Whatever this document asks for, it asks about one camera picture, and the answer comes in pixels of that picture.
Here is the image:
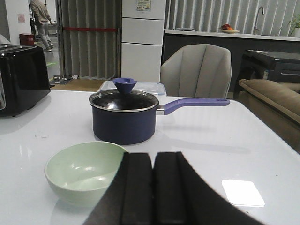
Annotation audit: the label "clear plastic container blue clips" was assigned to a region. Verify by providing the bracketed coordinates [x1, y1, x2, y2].
[98, 81, 167, 96]

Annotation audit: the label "dark blue saucepan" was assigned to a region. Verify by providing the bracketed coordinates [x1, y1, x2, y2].
[91, 98, 230, 145]

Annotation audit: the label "black and chrome toaster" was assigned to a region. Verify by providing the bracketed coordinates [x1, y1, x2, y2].
[0, 44, 50, 117]

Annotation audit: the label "chrome kitchen faucet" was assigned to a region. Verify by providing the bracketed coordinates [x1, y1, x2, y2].
[253, 6, 265, 35]

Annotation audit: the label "stanchion post with base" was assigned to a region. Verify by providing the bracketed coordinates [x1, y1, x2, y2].
[53, 25, 72, 81]

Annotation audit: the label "walking person in background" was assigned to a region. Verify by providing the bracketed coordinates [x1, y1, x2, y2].
[30, 0, 54, 52]

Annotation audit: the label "green potted plant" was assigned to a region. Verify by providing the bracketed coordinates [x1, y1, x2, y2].
[278, 14, 300, 37]

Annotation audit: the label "white drawer cabinet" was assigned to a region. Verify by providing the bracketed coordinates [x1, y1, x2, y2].
[121, 0, 166, 83]

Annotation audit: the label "fruit plate on counter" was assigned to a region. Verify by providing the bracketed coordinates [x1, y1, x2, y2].
[220, 23, 240, 34]

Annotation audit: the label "brown sofa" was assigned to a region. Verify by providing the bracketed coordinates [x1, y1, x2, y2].
[238, 79, 300, 152]

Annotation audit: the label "beige upholstered chair right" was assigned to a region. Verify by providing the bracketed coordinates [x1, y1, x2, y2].
[160, 44, 232, 98]

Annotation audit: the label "glass lid with blue knob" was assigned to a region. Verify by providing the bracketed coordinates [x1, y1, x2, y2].
[89, 78, 158, 112]

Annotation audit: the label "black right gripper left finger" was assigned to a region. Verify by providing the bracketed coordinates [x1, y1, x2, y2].
[84, 152, 153, 225]

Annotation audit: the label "light green bowl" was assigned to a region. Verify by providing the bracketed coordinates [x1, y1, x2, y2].
[44, 141, 127, 207]

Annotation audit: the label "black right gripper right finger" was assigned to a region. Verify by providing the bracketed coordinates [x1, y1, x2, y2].
[154, 152, 261, 225]

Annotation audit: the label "red bin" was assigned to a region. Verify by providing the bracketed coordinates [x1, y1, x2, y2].
[19, 33, 35, 46]

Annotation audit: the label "red barrier belt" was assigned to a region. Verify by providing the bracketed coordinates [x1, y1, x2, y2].
[63, 27, 118, 32]

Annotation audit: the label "black appliance on right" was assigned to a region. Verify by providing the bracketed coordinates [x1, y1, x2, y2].
[233, 50, 300, 99]

